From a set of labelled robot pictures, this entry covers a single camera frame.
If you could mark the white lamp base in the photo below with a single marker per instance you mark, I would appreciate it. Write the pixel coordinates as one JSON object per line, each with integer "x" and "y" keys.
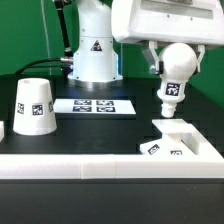
{"x": 171, "y": 141}

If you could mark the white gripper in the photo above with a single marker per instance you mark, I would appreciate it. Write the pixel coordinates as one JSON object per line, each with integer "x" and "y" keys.
{"x": 196, "y": 22}

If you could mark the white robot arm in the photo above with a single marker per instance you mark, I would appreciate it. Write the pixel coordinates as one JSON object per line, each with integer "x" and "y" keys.
{"x": 95, "y": 61}

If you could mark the white block at left edge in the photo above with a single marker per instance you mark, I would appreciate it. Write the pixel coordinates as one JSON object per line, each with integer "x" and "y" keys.
{"x": 1, "y": 130}

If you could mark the white lamp bulb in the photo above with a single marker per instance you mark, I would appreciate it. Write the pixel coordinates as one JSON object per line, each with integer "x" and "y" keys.
{"x": 179, "y": 64}

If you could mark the white lamp shade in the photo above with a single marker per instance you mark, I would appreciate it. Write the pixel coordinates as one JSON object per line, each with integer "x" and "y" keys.
{"x": 34, "y": 113}

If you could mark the white marker sheet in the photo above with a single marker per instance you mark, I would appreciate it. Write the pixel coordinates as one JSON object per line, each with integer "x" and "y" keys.
{"x": 94, "y": 106}

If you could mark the white L-shaped fence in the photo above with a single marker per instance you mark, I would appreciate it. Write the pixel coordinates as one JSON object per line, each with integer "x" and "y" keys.
{"x": 205, "y": 162}

